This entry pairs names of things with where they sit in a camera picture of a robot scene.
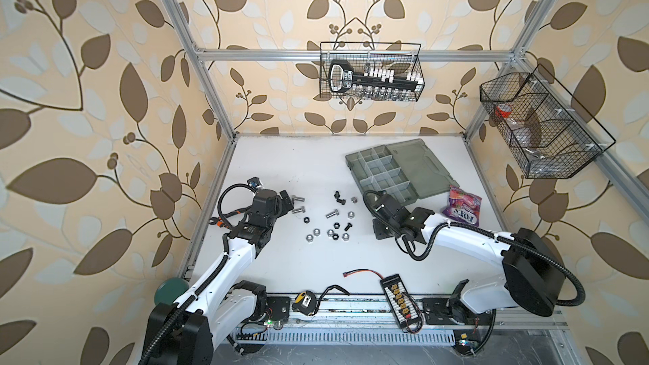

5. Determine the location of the grey compartment organizer box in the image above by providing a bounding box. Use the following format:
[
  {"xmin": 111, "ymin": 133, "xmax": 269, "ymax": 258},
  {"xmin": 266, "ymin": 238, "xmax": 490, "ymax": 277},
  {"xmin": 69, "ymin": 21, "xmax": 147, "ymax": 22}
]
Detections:
[{"xmin": 345, "ymin": 140, "xmax": 459, "ymax": 205}]

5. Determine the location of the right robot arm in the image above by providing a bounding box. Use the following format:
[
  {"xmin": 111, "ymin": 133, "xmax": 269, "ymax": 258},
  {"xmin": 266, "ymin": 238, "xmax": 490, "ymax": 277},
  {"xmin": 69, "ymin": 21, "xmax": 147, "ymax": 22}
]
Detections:
[{"xmin": 363, "ymin": 190, "xmax": 586, "ymax": 324}]

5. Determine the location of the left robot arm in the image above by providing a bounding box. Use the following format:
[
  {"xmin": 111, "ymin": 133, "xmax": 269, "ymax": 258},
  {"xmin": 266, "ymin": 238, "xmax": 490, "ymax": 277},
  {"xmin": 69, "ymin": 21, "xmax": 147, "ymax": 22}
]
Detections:
[{"xmin": 140, "ymin": 184, "xmax": 294, "ymax": 364}]

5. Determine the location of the pink candy bag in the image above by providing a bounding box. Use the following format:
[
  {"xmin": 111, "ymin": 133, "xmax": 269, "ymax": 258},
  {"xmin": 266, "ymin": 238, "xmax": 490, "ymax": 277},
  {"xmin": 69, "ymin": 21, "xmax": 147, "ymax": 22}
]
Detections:
[{"xmin": 442, "ymin": 186, "xmax": 483, "ymax": 226}]

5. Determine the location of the black charger board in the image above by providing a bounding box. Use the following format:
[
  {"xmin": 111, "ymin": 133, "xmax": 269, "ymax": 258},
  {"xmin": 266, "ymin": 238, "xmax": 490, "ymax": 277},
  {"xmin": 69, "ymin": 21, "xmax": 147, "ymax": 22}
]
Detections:
[{"xmin": 380, "ymin": 274, "xmax": 424, "ymax": 334}]

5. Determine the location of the yellow black tape measure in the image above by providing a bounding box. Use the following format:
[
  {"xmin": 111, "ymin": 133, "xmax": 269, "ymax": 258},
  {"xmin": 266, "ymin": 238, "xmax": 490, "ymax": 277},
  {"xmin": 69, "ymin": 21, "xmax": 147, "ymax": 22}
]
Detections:
[{"xmin": 292, "ymin": 291, "xmax": 318, "ymax": 317}]

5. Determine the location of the green lid jar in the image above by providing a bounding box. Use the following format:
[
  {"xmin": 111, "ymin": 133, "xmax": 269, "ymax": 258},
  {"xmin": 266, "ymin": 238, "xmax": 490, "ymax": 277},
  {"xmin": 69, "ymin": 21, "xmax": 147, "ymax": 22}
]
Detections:
[{"xmin": 154, "ymin": 277, "xmax": 189, "ymax": 306}]

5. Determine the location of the socket set holder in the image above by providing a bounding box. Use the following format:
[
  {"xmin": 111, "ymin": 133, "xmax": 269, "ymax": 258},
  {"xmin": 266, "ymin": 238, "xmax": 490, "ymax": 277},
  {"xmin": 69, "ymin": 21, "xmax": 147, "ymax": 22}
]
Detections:
[{"xmin": 324, "ymin": 59, "xmax": 424, "ymax": 96}]

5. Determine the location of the red black cable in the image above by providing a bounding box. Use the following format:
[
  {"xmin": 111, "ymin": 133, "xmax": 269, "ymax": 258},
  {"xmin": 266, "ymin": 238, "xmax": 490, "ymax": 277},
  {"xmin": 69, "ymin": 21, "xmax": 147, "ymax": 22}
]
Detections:
[{"xmin": 343, "ymin": 268, "xmax": 385, "ymax": 281}]

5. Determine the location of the center wire basket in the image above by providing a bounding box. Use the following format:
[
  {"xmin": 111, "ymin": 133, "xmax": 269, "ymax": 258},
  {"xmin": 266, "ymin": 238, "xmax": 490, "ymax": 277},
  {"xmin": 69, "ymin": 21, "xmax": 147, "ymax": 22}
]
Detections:
[{"xmin": 319, "ymin": 41, "xmax": 425, "ymax": 102}]

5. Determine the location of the wire basket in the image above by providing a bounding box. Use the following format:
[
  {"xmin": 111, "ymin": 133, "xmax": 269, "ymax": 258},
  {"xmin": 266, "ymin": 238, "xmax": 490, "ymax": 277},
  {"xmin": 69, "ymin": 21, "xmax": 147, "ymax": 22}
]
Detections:
[
  {"xmin": 480, "ymin": 64, "xmax": 616, "ymax": 179},
  {"xmin": 319, "ymin": 41, "xmax": 425, "ymax": 102}
]

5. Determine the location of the right wire basket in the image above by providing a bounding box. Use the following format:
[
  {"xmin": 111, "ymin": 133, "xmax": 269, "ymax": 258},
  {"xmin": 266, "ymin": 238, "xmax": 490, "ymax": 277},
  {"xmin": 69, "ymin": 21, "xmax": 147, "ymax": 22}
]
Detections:
[{"xmin": 480, "ymin": 64, "xmax": 616, "ymax": 179}]

